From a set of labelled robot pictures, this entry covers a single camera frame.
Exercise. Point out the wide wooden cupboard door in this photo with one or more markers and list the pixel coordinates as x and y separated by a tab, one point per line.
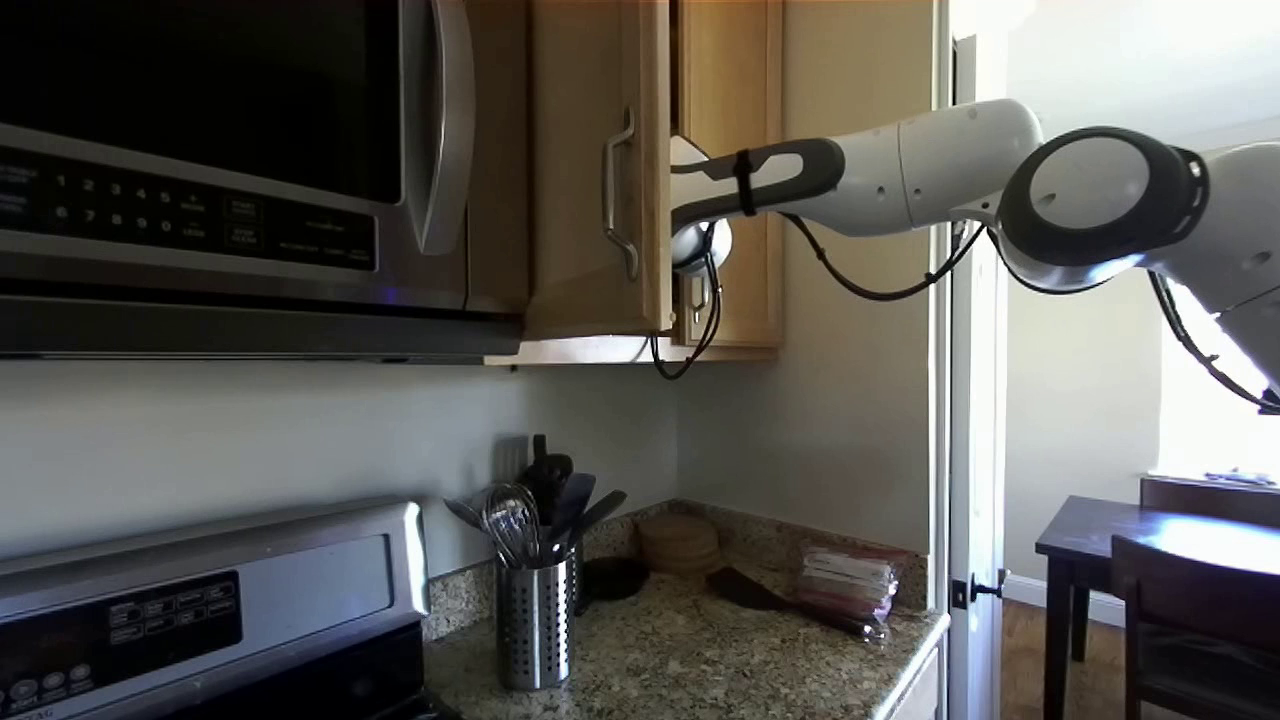
575	160

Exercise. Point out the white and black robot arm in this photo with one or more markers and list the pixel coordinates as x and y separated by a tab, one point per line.
933	167

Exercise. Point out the light wooden cupboard body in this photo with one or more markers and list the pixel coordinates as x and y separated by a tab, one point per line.
587	352

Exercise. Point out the narrow wooden cupboard door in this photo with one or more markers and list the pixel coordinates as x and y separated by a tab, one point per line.
742	82

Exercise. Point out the tall black turner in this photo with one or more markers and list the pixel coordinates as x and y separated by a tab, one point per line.
544	475

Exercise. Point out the black spatula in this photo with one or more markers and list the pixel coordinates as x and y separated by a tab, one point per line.
600	508

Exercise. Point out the black spoon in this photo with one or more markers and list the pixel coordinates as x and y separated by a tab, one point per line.
575	501

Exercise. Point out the brown round bowl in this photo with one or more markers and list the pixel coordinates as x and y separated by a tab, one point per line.
682	540

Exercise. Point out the metal whisk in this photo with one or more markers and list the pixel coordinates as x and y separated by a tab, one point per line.
508	527

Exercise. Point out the grey metal turner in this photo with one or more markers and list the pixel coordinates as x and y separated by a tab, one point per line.
470	512

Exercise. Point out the perforated steel utensil holder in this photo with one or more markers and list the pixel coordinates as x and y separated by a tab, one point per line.
577	586
535	627

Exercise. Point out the clear plastic bread bag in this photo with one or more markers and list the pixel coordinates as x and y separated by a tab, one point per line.
849	595

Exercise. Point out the white door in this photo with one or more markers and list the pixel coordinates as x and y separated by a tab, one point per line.
979	506

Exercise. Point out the black door lever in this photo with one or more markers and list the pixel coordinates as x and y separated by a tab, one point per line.
975	588

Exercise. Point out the dark wooden dining table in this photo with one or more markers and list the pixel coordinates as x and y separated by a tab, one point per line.
1083	535

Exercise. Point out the stainless steel microwave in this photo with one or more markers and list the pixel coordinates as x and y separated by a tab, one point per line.
203	160

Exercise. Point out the stainless steel stove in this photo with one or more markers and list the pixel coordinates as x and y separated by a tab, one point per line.
203	601

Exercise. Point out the bright window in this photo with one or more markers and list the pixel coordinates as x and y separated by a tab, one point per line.
1202	425

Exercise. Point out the dark wooden chair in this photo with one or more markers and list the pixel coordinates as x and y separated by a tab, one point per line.
1207	501
1202	627

